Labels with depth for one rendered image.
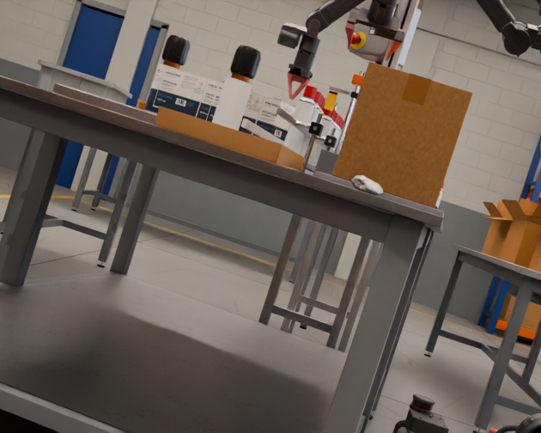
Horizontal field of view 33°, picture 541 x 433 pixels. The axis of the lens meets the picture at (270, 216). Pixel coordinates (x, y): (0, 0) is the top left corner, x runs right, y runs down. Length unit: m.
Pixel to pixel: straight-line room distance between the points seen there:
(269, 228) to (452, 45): 2.95
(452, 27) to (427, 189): 8.67
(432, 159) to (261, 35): 8.62
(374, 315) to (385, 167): 0.44
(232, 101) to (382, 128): 0.90
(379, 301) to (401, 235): 0.13
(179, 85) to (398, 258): 1.60
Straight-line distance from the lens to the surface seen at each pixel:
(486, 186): 10.56
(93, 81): 4.61
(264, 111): 3.07
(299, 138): 2.54
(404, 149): 2.05
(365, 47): 3.01
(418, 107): 2.06
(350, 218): 1.74
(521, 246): 5.09
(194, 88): 3.14
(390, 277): 1.72
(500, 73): 10.68
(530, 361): 6.40
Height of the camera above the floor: 0.79
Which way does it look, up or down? 2 degrees down
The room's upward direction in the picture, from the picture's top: 18 degrees clockwise
